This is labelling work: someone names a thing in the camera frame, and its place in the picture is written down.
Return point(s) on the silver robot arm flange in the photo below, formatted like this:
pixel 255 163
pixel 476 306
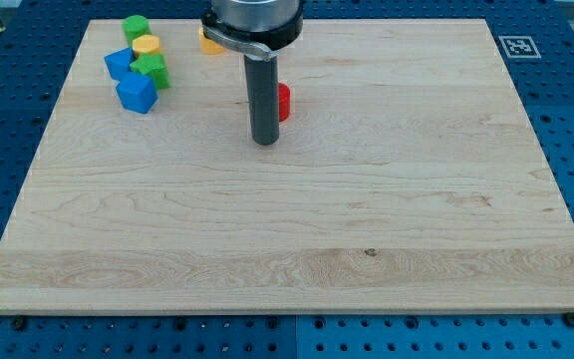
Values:
pixel 258 29

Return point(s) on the red cylinder block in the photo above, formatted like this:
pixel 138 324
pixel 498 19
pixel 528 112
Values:
pixel 284 101

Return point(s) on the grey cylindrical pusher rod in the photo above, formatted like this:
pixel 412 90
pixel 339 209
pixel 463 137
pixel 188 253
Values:
pixel 263 96

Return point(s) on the yellow hexagon block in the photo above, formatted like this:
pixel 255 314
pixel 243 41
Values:
pixel 146 44

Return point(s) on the yellow cylinder block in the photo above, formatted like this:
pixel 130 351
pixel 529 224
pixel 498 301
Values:
pixel 208 46

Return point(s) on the blue block rear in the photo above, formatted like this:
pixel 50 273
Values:
pixel 118 63

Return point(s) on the wooden board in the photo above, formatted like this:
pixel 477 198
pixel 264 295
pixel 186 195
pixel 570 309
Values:
pixel 407 180

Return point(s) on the white fiducial marker tag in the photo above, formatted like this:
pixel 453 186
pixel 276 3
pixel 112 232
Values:
pixel 519 47

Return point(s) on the green star block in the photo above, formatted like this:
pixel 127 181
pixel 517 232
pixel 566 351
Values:
pixel 153 66

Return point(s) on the blue cube block front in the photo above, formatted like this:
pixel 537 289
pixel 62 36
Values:
pixel 137 92

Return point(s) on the green cylinder block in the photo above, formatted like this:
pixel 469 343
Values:
pixel 135 26

